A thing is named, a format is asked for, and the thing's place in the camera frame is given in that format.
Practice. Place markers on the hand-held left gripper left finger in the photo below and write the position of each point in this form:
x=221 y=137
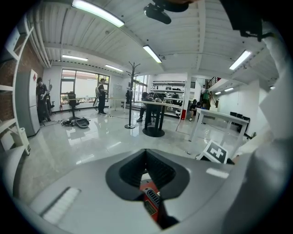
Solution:
x=91 y=194

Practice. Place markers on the round beige table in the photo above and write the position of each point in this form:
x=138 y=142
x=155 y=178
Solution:
x=153 y=132

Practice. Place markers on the light wooden long table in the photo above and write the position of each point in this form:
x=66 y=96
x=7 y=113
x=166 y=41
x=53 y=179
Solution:
x=116 y=99

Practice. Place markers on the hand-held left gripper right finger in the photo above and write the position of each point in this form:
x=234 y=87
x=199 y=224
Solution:
x=196 y=182

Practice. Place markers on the dark staircase with railing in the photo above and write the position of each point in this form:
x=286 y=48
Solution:
x=214 y=82

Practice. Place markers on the red fire extinguisher box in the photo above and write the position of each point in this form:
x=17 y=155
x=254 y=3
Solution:
x=183 y=114

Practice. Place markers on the black equipment case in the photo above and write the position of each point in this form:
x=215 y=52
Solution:
x=246 y=118
x=233 y=114

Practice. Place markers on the black framed window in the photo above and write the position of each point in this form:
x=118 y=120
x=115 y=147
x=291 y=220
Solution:
x=84 y=86

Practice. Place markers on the black head-mounted camera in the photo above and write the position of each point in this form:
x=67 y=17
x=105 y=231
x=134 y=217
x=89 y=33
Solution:
x=158 y=13

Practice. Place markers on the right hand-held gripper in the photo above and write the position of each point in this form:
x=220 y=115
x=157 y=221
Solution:
x=215 y=152

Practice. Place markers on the black framed glass door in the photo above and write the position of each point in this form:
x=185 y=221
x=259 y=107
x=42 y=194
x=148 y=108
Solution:
x=140 y=86

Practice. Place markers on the white shelf rack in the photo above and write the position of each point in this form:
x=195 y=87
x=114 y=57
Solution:
x=14 y=96

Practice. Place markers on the small white appliance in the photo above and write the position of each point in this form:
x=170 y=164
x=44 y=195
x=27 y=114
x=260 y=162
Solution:
x=24 y=139

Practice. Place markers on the black office chair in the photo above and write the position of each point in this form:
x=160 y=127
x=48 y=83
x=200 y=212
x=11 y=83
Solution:
x=72 y=101

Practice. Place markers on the black clamped device box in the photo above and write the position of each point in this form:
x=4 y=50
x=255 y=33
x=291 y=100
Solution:
x=245 y=16

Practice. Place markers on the white support column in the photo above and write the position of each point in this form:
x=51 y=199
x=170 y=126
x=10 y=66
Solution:
x=188 y=96

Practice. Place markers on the person's right forearm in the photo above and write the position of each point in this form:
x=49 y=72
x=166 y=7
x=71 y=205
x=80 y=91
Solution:
x=256 y=144

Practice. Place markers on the ceiling tube light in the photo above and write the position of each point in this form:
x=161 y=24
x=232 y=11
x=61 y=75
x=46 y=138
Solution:
x=114 y=68
x=152 y=53
x=240 y=60
x=229 y=89
x=272 y=87
x=74 y=57
x=218 y=93
x=98 y=12

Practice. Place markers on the person's white shirt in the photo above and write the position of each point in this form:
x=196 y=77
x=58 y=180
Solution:
x=279 y=109

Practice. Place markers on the grey plastic seat shell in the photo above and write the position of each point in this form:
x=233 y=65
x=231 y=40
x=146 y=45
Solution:
x=83 y=123

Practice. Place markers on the white storage shelving unit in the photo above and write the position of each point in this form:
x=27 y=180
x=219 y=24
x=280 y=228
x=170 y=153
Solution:
x=169 y=82

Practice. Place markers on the white ceiling pipe bundle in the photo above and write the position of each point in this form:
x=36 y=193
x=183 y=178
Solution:
x=42 y=50

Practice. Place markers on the grey refrigerator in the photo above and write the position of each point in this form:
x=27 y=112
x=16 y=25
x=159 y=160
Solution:
x=27 y=102

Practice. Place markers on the dark hanging jacket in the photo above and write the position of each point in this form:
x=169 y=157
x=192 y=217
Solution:
x=128 y=97

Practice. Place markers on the white rectangular table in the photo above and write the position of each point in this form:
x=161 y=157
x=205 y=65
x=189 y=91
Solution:
x=219 y=114

